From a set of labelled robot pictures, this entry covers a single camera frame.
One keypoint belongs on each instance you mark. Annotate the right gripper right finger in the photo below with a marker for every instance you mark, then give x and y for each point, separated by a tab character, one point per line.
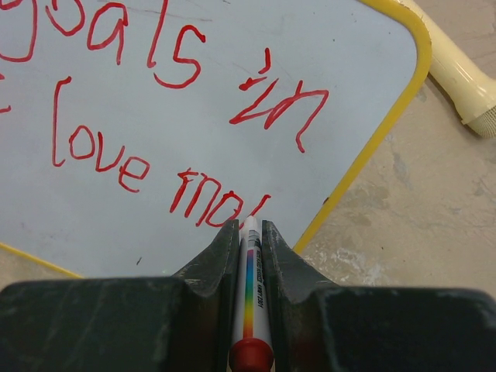
318	325

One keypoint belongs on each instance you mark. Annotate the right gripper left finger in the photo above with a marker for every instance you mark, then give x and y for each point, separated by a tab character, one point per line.
178	323

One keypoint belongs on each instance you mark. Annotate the red whiteboard marker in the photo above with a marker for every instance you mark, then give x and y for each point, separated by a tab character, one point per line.
251	346

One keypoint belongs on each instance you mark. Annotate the yellow framed whiteboard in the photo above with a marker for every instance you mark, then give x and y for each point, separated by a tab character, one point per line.
131	131

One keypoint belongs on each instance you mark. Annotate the cream toy microphone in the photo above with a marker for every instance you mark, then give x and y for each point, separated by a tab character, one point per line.
470	89

